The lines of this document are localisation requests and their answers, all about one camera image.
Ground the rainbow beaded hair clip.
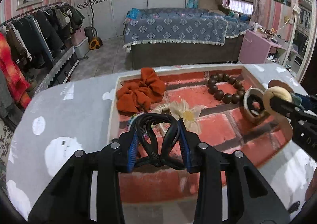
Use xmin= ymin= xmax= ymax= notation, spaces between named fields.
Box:
xmin=126 ymin=113 xmax=149 ymax=142

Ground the plush burger hair clip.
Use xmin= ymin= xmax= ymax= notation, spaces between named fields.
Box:
xmin=262 ymin=79 xmax=294 ymax=117

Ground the grey polar bear bedsheet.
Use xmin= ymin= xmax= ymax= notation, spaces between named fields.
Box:
xmin=6 ymin=64 xmax=316 ymax=223

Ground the blue patterned bed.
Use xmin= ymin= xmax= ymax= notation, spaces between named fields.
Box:
xmin=123 ymin=8 xmax=253 ymax=69

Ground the small black bow clip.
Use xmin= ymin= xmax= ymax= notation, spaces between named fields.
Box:
xmin=287 ymin=201 xmax=300 ymax=214

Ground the black claw hair clip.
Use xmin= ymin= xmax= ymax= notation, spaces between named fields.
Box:
xmin=134 ymin=112 xmax=187 ymax=171

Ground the cream flower scrunchie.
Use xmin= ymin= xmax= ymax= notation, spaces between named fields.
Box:
xmin=151 ymin=99 xmax=201 ymax=135

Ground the orange fabric scrunchie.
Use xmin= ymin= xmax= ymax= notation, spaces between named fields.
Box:
xmin=116 ymin=67 xmax=166 ymax=114

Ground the person right hand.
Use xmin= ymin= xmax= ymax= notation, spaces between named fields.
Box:
xmin=305 ymin=168 xmax=317 ymax=201

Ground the brick pattern jewelry tray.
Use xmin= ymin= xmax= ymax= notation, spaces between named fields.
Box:
xmin=119 ymin=64 xmax=292 ymax=204

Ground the pink side table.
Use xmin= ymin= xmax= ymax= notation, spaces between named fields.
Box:
xmin=238 ymin=30 xmax=287 ymax=64

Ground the white standing mirror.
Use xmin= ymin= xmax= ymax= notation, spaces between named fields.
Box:
xmin=282 ymin=0 xmax=316 ymax=82

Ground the clothes rack with garments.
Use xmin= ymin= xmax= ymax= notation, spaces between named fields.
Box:
xmin=1 ymin=2 xmax=87 ymax=118

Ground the dark wooden bead bracelet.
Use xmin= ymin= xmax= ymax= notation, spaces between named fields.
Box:
xmin=206 ymin=72 xmax=247 ymax=105

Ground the garment steamer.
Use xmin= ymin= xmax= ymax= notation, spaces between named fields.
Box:
xmin=88 ymin=0 xmax=103 ymax=50

